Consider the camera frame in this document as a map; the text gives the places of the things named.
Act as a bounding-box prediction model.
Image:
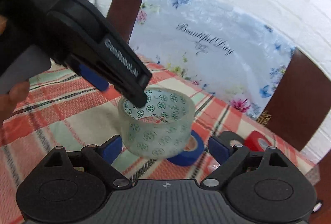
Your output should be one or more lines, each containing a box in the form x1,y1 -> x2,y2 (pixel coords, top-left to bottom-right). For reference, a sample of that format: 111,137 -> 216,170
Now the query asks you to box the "clear patterned tape roll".
118,87 -> 195,159

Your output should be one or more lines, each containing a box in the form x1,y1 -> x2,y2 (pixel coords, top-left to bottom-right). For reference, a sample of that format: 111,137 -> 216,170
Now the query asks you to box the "person's left hand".
0,81 -> 30,126

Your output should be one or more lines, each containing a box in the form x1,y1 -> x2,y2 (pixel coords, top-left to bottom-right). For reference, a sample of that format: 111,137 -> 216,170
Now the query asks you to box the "red tape roll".
244,130 -> 272,152

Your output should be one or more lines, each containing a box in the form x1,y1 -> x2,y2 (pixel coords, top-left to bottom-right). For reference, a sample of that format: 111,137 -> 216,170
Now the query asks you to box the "blue tape roll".
167,130 -> 204,167

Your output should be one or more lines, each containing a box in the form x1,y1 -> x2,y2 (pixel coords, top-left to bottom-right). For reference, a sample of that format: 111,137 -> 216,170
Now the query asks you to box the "floral plastic bag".
129,0 -> 296,119

